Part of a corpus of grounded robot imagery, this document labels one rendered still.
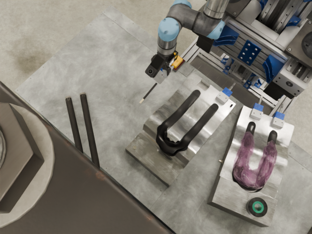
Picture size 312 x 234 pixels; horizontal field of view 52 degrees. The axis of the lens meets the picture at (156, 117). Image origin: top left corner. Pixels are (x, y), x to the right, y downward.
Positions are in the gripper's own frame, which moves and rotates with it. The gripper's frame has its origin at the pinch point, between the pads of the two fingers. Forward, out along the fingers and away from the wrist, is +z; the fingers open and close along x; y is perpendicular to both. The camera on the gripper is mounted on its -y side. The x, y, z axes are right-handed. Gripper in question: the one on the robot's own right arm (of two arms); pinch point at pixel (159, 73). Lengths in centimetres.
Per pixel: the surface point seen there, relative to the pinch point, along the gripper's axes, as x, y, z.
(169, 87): -4.5, 3.9, 15.0
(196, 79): -13.9, 11.9, 6.0
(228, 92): -29.6, 16.0, 4.5
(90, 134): 5.6, -41.7, 6.3
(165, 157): -26.8, -26.9, 8.8
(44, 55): 106, -8, 95
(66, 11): 123, 33, 95
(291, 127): -63, 24, 9
